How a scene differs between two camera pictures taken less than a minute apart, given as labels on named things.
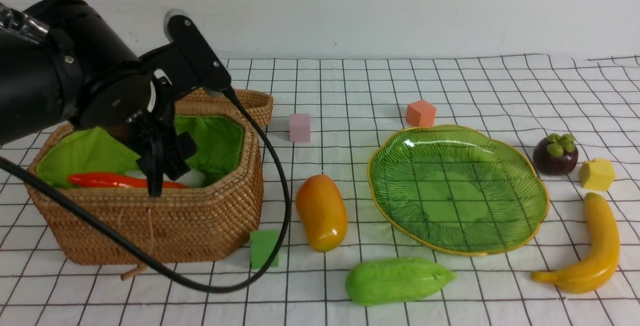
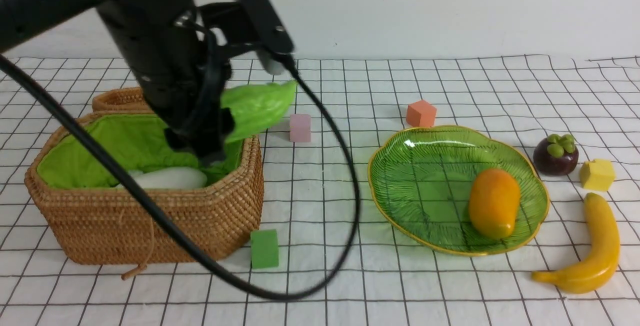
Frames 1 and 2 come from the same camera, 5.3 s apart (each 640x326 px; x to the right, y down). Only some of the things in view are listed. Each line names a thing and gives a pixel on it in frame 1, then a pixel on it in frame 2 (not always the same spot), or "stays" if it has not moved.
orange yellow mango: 320,204 → 494,200
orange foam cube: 421,113 stays
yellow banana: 595,273 stays
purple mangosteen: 555,155 stays
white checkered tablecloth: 342,265 stays
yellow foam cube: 598,174 stays
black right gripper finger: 180,147 → 227,121
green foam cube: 262,241 stays
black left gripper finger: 155,169 → 205,138
